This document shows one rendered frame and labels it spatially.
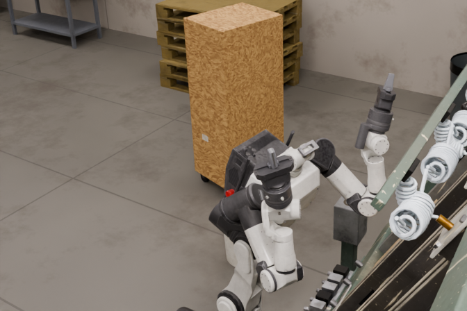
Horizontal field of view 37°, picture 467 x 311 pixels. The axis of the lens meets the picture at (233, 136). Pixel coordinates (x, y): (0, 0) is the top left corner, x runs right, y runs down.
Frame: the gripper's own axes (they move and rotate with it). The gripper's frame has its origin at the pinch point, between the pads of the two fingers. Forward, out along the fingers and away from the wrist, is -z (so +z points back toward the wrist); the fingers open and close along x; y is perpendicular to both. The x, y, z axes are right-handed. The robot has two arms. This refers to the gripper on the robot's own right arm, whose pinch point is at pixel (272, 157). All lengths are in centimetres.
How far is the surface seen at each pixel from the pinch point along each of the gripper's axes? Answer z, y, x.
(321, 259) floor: 201, -107, 49
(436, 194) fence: 56, -10, 62
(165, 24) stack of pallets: 199, -416, 26
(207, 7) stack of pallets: 179, -390, 64
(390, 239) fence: 80, -16, 47
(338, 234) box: 103, -45, 37
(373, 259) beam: 85, -13, 38
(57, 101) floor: 243, -414, -92
